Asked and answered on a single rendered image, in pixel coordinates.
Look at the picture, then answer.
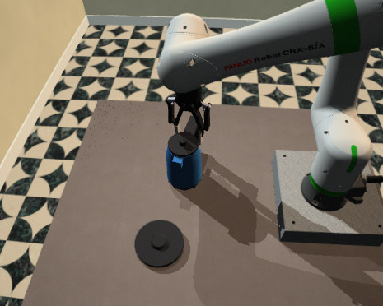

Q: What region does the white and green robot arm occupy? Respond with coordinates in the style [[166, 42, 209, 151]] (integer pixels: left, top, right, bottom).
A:
[[157, 0, 383, 211]]

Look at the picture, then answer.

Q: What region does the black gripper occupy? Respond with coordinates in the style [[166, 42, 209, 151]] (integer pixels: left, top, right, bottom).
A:
[[166, 87, 212, 145]]

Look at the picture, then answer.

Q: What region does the black round disc with center stud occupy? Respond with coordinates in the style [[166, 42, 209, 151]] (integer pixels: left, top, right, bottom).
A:
[[134, 220, 184, 268]]

